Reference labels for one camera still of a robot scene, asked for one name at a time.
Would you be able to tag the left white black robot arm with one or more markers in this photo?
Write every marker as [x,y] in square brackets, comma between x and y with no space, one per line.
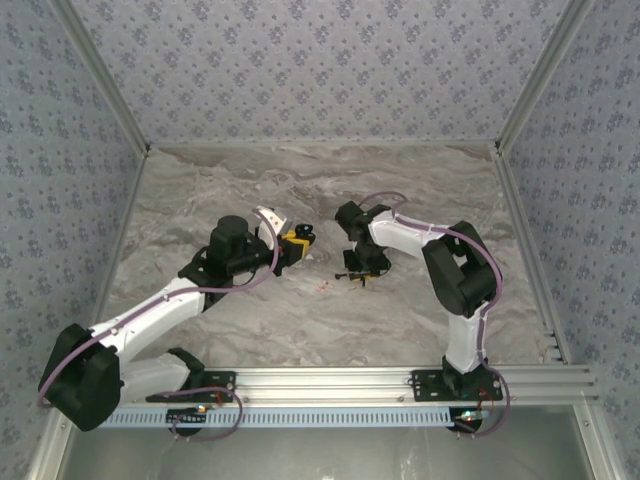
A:
[150,310]

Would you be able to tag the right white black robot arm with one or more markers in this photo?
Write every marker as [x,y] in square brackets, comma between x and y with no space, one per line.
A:
[465,270]

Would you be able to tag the small black controller board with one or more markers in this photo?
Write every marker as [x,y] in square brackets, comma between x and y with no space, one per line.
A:
[187,416]
[467,419]

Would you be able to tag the aluminium table side rail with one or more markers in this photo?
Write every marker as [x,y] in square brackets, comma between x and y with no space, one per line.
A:
[520,210]
[131,200]

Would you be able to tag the aluminium frame cross rail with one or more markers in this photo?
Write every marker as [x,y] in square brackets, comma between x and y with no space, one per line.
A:
[320,382]

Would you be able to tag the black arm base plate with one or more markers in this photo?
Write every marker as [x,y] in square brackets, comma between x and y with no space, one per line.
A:
[427,387]
[220,382]

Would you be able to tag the aluminium frame corner post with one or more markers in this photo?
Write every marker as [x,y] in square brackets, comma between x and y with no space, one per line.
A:
[102,82]
[542,82]

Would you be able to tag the aluminium lower frame leg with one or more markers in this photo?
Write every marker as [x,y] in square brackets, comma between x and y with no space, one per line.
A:
[47,450]
[597,440]

